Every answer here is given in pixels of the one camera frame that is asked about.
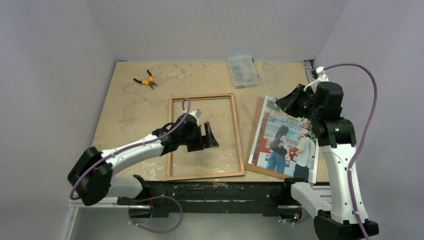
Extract brown cardboard backing board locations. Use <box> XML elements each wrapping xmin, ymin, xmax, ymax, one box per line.
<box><xmin>244</xmin><ymin>96</ymin><xmax>316</xmax><ymax>186</ymax></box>

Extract clear plastic screw box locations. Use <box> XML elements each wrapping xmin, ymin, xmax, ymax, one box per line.
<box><xmin>227</xmin><ymin>55</ymin><xmax>260</xmax><ymax>89</ymax></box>

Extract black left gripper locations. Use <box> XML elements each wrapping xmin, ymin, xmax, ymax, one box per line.
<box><xmin>179</xmin><ymin>122</ymin><xmax>218</xmax><ymax>152</ymax></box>

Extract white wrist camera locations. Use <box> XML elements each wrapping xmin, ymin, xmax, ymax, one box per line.
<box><xmin>189</xmin><ymin>109</ymin><xmax>202</xmax><ymax>126</ymax></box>
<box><xmin>303</xmin><ymin>66</ymin><xmax>329</xmax><ymax>93</ymax></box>

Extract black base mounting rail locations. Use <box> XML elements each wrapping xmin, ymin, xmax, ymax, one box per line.
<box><xmin>117</xmin><ymin>181</ymin><xmax>302</xmax><ymax>222</ymax></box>

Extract colour photo print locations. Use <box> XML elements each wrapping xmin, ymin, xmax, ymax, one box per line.
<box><xmin>247</xmin><ymin>95</ymin><xmax>320</xmax><ymax>184</ymax></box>

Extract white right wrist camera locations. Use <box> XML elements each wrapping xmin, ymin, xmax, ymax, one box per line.
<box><xmin>303</xmin><ymin>66</ymin><xmax>329</xmax><ymax>93</ymax></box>

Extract blue wooden picture frame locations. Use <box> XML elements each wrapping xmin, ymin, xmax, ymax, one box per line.
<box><xmin>166</xmin><ymin>93</ymin><xmax>245</xmax><ymax>181</ymax></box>

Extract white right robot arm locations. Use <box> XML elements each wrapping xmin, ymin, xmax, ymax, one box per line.
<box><xmin>275</xmin><ymin>81</ymin><xmax>380</xmax><ymax>240</ymax></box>

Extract orange black pliers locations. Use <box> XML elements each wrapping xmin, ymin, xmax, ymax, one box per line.
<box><xmin>133</xmin><ymin>69</ymin><xmax>158</xmax><ymax>89</ymax></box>

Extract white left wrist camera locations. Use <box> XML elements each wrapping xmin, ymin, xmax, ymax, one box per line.
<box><xmin>189</xmin><ymin>109</ymin><xmax>202</xmax><ymax>126</ymax></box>

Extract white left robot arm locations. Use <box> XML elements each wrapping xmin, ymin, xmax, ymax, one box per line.
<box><xmin>67</xmin><ymin>114</ymin><xmax>219</xmax><ymax>206</ymax></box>

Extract aluminium right side rail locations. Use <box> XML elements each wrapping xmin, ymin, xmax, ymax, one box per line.
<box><xmin>303</xmin><ymin>60</ymin><xmax>318</xmax><ymax>83</ymax></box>

